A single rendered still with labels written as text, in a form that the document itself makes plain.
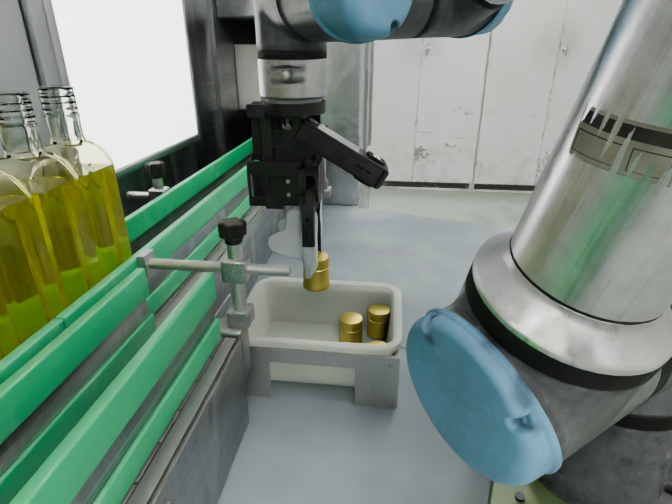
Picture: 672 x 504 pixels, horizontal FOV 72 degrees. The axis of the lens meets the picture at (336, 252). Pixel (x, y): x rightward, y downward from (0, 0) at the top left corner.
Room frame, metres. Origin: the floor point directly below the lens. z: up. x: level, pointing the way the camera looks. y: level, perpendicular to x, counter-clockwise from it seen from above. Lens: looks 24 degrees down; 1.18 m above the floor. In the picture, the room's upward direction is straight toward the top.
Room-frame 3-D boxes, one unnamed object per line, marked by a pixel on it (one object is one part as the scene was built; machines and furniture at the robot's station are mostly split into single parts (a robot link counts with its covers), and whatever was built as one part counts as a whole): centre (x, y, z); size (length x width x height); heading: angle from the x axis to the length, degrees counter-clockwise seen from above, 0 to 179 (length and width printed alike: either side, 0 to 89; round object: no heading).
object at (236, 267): (0.45, 0.13, 0.95); 0.17 x 0.03 x 0.12; 83
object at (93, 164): (0.45, 0.26, 0.99); 0.06 x 0.06 x 0.21; 84
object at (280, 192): (0.54, 0.05, 1.06); 0.09 x 0.08 x 0.12; 85
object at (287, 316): (0.56, 0.02, 0.80); 0.22 x 0.17 x 0.09; 83
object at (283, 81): (0.54, 0.05, 1.14); 0.08 x 0.08 x 0.05
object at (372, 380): (0.56, 0.05, 0.79); 0.27 x 0.17 x 0.08; 83
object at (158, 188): (0.72, 0.30, 0.94); 0.07 x 0.04 x 0.13; 83
